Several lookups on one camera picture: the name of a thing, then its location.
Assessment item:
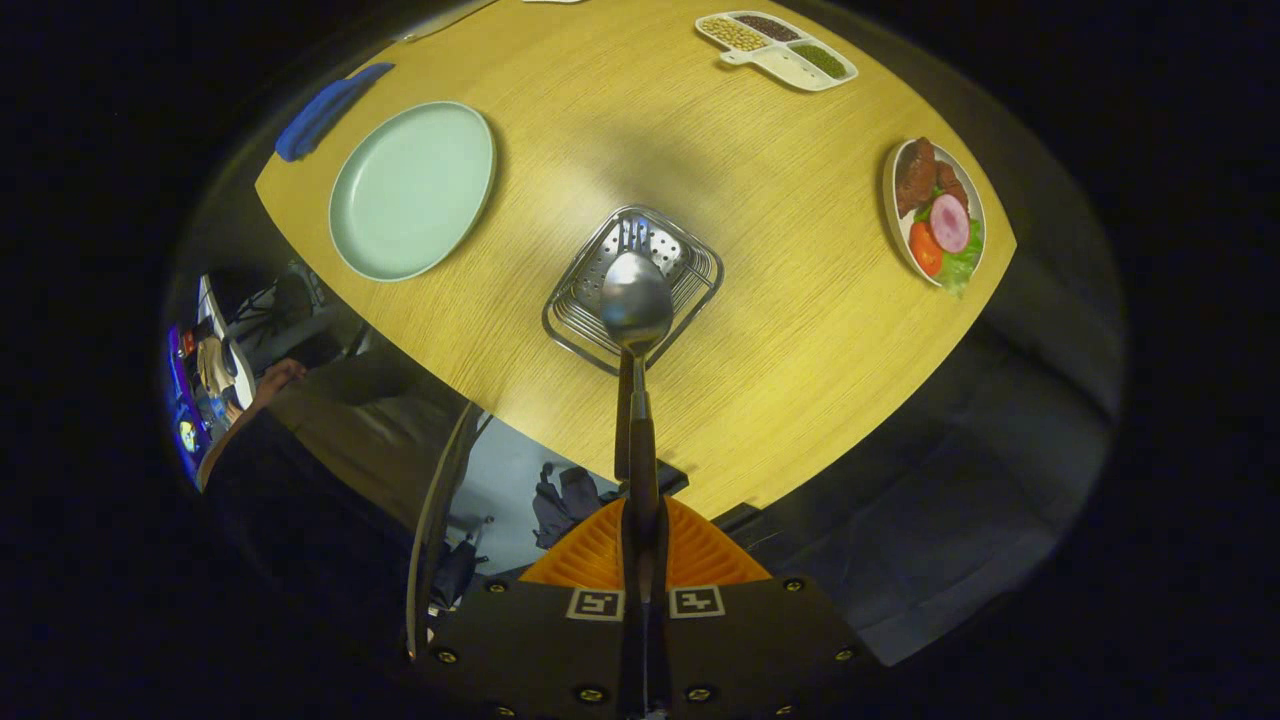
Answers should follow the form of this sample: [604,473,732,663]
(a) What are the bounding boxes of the blue cloth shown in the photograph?
[275,62,396,163]

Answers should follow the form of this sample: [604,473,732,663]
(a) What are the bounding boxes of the metal fork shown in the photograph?
[612,213,661,263]

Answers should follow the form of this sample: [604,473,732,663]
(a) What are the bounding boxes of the light green plate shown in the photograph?
[328,101,497,283]

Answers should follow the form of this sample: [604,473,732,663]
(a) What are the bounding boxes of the white divided dish with beans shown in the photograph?
[695,10,859,93]

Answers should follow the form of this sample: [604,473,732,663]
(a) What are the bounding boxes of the plate of meat and vegetables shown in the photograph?
[884,137,988,298]

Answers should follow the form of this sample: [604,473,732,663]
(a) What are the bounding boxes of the grey metal table leg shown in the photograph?
[405,400,483,661]

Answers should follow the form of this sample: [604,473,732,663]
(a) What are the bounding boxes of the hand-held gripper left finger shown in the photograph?
[410,498,633,719]

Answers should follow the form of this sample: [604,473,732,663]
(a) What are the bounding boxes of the metal wire basket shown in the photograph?
[542,205,725,376]

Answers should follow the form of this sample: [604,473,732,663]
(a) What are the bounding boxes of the metal spoon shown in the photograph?
[598,250,676,716]

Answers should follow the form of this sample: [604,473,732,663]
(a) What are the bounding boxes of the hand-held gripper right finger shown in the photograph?
[655,497,888,719]

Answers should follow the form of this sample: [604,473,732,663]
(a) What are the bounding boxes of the person's khaki trousers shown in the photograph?
[270,350,481,531]

